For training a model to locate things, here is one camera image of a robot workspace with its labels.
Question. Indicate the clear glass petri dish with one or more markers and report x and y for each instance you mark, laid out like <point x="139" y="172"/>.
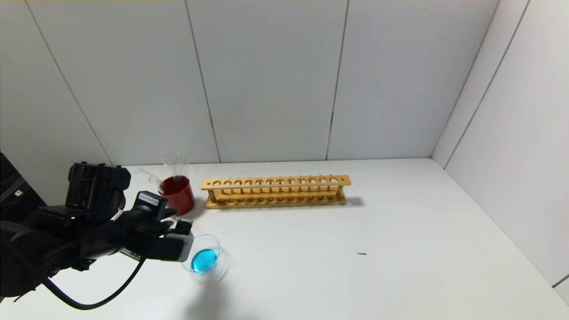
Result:
<point x="209" y="262"/>

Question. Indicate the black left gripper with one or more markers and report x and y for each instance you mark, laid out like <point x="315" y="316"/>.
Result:
<point x="149" y="202"/>

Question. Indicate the black and orange left arm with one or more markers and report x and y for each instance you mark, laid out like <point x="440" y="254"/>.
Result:
<point x="31" y="240"/>

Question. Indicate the red cup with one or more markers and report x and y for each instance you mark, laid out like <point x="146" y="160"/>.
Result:
<point x="182" y="198"/>

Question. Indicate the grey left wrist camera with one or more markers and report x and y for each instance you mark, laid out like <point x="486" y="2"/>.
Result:
<point x="180" y="246"/>

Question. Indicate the wooden test tube rack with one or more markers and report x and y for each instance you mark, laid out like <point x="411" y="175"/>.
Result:
<point x="275" y="182"/>

